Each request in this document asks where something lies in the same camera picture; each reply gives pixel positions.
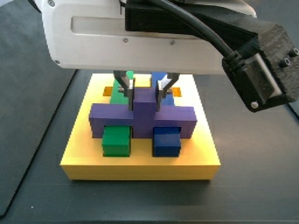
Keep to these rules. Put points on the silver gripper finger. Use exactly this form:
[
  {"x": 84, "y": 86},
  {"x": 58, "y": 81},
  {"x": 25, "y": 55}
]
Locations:
[{"x": 163, "y": 86}]

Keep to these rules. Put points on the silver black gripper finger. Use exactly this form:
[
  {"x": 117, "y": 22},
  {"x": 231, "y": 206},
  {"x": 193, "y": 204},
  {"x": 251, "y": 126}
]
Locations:
[{"x": 125, "y": 86}]

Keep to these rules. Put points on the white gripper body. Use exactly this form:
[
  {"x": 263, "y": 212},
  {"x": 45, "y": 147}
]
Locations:
[{"x": 86, "y": 39}]

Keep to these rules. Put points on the purple E-shaped block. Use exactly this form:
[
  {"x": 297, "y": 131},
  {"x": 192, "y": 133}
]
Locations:
[{"x": 144, "y": 117}]

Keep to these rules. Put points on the yellow slotted base board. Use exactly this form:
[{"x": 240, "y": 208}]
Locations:
[{"x": 84, "y": 163}]

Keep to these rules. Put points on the green bar block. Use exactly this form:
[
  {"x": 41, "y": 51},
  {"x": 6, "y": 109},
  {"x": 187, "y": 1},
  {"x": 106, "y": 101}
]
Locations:
[{"x": 116, "y": 138}]

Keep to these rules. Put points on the blue bar block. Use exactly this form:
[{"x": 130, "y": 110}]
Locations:
[{"x": 167, "y": 143}]

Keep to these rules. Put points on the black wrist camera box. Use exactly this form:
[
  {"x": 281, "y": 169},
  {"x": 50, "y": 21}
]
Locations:
[{"x": 260, "y": 58}]

